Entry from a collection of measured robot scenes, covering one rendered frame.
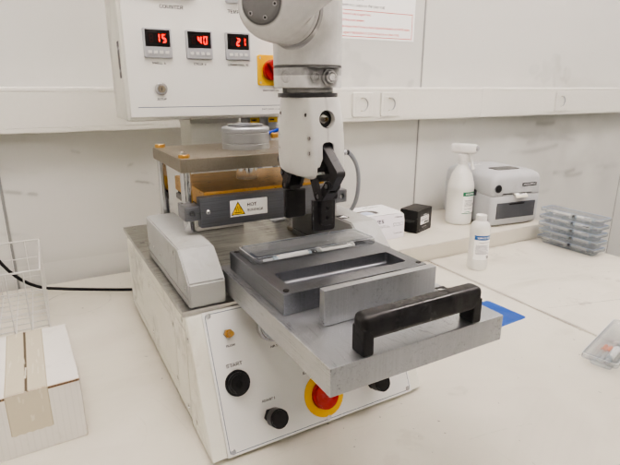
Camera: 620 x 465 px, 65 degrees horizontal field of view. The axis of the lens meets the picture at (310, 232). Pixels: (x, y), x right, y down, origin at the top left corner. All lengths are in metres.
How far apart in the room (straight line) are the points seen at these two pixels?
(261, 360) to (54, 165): 0.79
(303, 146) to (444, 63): 1.19
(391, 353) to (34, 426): 0.48
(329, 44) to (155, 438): 0.56
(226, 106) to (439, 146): 0.98
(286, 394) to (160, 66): 0.58
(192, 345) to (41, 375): 0.21
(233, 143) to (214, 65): 0.20
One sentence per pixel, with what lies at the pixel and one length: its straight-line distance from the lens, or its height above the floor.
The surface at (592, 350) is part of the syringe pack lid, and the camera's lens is 0.99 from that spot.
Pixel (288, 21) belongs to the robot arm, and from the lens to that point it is 0.53.
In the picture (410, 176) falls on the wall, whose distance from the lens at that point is 1.70.
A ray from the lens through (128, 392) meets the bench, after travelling 0.85.
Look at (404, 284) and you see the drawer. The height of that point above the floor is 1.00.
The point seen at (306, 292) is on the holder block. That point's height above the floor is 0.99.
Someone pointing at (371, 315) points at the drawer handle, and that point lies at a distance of 0.45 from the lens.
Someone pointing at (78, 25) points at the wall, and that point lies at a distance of 1.30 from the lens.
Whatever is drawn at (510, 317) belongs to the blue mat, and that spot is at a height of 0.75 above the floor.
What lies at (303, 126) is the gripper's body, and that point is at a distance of 0.60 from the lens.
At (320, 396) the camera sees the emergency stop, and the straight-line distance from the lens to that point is 0.71.
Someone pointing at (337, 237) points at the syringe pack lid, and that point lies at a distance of 0.69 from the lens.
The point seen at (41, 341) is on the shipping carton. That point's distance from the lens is 0.85.
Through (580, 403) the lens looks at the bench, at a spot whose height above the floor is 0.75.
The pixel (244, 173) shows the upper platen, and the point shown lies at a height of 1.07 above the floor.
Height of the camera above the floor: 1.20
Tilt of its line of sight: 16 degrees down
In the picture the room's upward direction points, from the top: straight up
